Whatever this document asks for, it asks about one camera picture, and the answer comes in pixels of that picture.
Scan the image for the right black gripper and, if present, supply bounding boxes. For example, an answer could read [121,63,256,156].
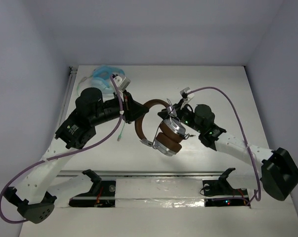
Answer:
[158,99,204,134]

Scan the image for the brown silver headphones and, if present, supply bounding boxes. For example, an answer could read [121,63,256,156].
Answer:
[134,99,187,157]

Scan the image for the black headphone cable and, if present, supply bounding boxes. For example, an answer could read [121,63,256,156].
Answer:
[152,102,196,149]

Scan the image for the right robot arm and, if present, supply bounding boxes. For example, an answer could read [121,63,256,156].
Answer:
[158,100,298,201]

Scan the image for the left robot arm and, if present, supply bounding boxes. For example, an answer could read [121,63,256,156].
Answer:
[0,87,149,224]

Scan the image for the light blue headphones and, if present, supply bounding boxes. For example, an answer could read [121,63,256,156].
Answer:
[90,65,125,94]

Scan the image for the white foil covered block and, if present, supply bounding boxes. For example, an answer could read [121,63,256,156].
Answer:
[115,178,205,208]

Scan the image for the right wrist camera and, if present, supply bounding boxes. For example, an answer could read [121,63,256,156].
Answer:
[180,87,194,103]

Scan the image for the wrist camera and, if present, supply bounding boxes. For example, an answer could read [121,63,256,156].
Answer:
[113,74,130,91]
[180,87,194,103]

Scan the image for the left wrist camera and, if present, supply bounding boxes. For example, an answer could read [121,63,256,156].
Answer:
[113,74,130,91]

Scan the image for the green headphone cable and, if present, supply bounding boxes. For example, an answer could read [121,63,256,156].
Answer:
[76,74,126,142]

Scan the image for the aluminium rail front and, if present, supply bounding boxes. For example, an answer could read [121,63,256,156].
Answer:
[57,169,238,178]

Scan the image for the aluminium rail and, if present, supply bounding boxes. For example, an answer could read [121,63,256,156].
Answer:
[57,169,238,178]
[43,66,78,173]

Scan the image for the aluminium rail left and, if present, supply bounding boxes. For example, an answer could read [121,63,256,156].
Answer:
[43,66,78,173]

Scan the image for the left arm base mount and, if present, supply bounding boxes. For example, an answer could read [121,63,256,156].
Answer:
[69,169,116,208]

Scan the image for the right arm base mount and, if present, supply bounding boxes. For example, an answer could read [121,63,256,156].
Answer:
[199,168,250,207]

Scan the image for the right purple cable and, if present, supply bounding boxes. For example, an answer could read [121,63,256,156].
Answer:
[185,86,262,202]

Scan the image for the purple cable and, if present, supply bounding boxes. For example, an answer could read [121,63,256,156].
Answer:
[185,86,262,202]
[0,75,126,224]

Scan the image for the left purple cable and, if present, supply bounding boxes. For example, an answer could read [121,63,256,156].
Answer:
[0,75,126,224]

